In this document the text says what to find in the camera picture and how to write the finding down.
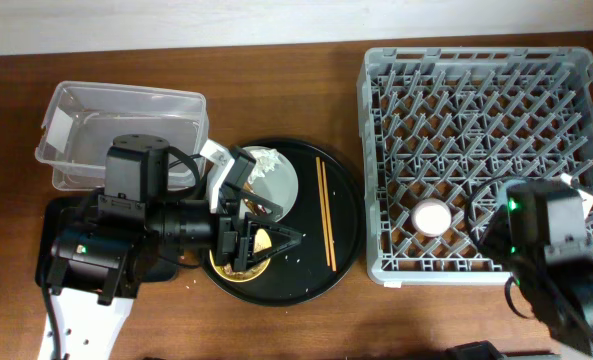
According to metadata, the yellow bowl with food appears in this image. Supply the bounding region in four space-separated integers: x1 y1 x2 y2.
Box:
209 230 272 283

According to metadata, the grey dishwasher rack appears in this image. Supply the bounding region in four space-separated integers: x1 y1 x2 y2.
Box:
357 47 593 288

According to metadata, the clear plastic bin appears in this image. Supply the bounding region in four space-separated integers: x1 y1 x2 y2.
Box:
34 81 209 191

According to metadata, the crumpled white napkin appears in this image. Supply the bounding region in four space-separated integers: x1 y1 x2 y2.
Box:
248 149 281 184

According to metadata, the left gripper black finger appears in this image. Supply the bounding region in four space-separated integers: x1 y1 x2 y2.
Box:
223 183 283 222
243 213 304 263

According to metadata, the round black tray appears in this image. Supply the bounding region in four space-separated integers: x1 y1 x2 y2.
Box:
202 138 366 307

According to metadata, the black rectangular tray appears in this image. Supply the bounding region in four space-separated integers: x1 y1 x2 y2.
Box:
34 196 179 286

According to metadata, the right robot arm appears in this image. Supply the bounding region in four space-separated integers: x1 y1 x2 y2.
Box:
465 176 593 358

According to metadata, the white round plate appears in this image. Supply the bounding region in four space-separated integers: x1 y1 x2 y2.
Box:
244 146 299 220

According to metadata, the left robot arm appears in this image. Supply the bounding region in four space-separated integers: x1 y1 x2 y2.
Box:
38 134 304 359

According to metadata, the pink plastic cup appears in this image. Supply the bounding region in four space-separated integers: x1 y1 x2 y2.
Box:
411 198 452 237

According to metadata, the wooden chopstick right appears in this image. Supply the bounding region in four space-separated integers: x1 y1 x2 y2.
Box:
321 160 337 272

